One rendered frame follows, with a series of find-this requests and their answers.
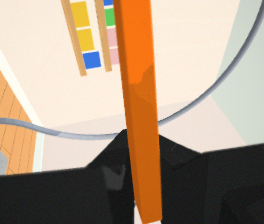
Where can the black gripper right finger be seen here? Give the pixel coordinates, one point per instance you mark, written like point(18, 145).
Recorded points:
point(193, 183)

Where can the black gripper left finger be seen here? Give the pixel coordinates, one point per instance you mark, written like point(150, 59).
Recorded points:
point(99, 193)

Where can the orange handle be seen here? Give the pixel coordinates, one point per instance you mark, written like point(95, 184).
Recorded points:
point(134, 34)

